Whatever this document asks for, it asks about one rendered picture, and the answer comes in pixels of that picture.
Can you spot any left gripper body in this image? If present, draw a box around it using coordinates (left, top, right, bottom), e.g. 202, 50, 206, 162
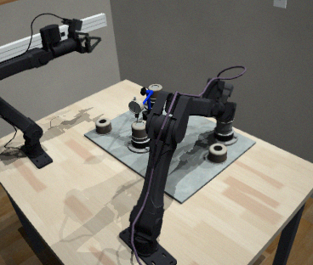
61, 20, 90, 54

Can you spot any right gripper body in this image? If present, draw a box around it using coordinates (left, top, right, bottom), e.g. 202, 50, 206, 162
214, 85, 236, 121

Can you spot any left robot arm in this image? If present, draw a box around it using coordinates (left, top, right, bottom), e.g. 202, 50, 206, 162
0, 24, 65, 169

